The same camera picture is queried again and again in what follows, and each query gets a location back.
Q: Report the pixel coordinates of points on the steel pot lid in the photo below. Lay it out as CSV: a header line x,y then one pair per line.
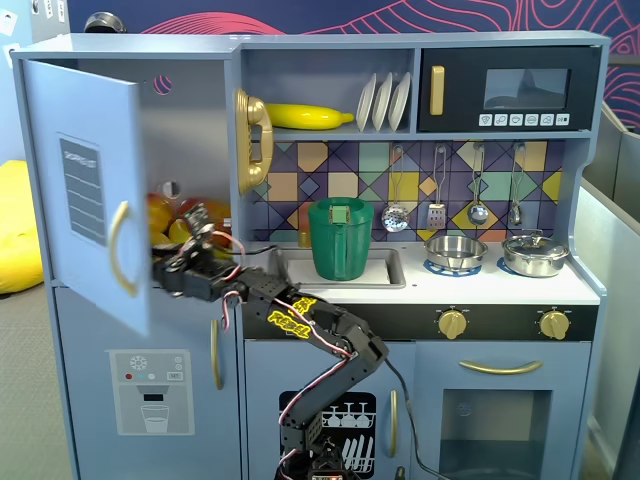
x,y
535,246

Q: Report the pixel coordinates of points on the orange toy fruit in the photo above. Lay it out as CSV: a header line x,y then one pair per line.
x,y
220,212
157,212

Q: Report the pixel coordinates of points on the steel whisk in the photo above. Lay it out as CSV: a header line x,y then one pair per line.
x,y
515,214

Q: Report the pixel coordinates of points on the yellow toy lemon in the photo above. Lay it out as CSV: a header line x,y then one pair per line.
x,y
177,232

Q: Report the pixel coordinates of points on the gold stove knob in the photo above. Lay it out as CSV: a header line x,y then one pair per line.
x,y
554,325
452,325

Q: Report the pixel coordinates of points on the steel slotted spatula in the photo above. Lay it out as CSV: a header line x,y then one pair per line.
x,y
436,216

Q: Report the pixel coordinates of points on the yellow toy banana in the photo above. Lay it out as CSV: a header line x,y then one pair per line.
x,y
305,116

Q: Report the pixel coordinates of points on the yellow bean bag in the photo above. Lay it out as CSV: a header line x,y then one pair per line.
x,y
15,250

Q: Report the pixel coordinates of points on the steel pan without lid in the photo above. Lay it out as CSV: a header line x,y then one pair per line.
x,y
455,250

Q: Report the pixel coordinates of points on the grey toy sink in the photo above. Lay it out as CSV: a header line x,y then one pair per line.
x,y
397,270

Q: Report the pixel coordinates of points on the gold toy telephone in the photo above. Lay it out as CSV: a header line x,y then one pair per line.
x,y
255,107

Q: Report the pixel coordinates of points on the blue dishwasher door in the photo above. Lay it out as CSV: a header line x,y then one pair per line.
x,y
260,370

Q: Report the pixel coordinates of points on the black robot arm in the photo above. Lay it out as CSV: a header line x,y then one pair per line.
x,y
325,325

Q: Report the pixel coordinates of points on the steel pot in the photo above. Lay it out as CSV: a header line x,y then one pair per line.
x,y
535,266

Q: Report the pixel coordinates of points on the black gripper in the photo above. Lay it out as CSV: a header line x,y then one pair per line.
x,y
181,263

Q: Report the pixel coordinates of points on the steel ladle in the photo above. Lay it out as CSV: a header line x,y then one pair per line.
x,y
477,214

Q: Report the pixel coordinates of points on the blue oven door with window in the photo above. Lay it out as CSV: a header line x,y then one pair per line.
x,y
430,375

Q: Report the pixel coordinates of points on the blue toy kitchen frame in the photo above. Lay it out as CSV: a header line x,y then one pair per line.
x,y
200,46

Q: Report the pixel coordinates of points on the red toy apple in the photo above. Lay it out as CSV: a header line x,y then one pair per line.
x,y
186,204

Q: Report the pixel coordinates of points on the steel slotted skimmer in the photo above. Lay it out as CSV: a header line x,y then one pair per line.
x,y
395,219

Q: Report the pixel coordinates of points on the white toy plate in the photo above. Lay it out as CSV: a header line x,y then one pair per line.
x,y
365,102
400,100
382,102

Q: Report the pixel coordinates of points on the green plastic bucket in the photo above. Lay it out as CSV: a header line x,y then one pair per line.
x,y
340,250

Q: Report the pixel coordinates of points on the black microwave door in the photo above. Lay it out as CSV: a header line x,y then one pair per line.
x,y
460,90

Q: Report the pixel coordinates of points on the blue door with shopping list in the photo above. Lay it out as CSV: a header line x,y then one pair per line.
x,y
50,150

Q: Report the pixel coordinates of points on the grey metal cabinet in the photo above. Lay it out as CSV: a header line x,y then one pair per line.
x,y
47,27

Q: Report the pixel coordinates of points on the small black post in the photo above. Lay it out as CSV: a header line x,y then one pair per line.
x,y
400,474

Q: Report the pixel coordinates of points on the blue door with water dispenser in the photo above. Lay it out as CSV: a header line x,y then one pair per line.
x,y
80,340

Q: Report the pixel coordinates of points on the grey partition panel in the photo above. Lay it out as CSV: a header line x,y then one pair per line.
x,y
610,225

